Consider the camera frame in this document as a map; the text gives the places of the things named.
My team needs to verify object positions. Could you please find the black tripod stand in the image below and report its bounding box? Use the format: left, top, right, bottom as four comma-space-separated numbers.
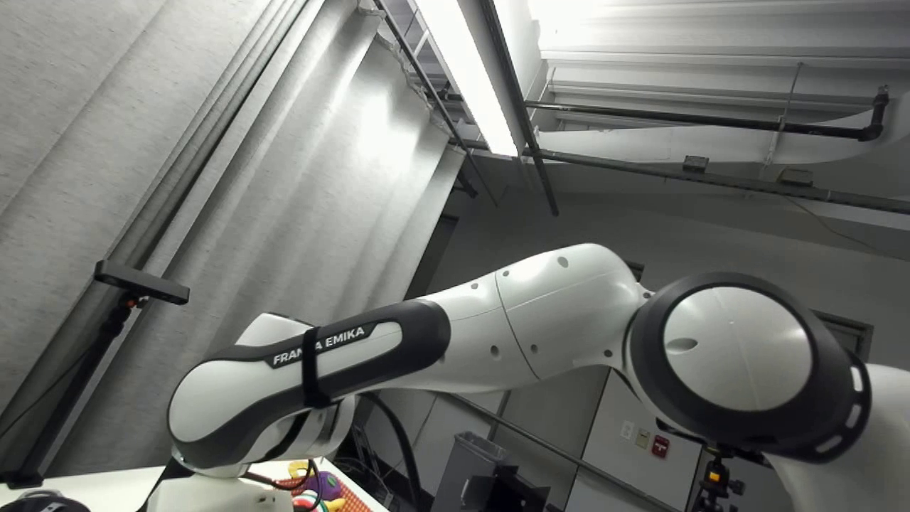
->
0, 289, 146, 492
696, 456, 749, 512

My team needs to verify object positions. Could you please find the dark grey equipment box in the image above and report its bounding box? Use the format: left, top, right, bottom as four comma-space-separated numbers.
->
431, 432, 556, 512

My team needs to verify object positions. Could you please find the black pot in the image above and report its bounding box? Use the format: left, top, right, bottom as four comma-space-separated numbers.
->
0, 488, 95, 512

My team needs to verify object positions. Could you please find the colourful toy pile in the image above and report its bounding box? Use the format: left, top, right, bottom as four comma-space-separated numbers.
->
283, 458, 349, 512

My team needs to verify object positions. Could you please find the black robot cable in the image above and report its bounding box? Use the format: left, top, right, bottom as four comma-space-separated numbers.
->
352, 394, 421, 481

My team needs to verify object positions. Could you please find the fluorescent ceiling light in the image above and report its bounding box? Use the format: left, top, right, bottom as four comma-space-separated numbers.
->
409, 0, 526, 161

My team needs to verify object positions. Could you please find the black ceiling pipe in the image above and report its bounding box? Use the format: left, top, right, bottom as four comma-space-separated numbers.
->
523, 85, 893, 149

